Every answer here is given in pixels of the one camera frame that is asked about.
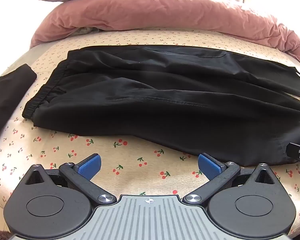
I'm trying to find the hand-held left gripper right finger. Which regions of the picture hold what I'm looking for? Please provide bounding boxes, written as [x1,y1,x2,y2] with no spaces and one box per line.
[182,152,278,204]

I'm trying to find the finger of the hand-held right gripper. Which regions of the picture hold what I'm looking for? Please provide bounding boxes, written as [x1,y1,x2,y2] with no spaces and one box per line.
[286,142,300,178]

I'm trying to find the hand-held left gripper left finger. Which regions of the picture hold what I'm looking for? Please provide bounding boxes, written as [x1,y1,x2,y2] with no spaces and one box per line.
[22,153,117,204]

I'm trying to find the black pants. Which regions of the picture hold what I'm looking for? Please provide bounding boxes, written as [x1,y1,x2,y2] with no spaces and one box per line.
[22,44,300,167]

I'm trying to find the cherry print bed sheet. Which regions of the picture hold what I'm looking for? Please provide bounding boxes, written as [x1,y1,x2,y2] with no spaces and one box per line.
[0,27,300,233]

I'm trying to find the black cloth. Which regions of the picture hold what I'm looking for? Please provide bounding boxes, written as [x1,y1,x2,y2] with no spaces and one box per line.
[0,64,38,146]

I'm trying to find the pink duvet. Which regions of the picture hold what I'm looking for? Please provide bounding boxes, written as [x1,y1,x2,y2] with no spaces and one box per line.
[30,0,300,64]

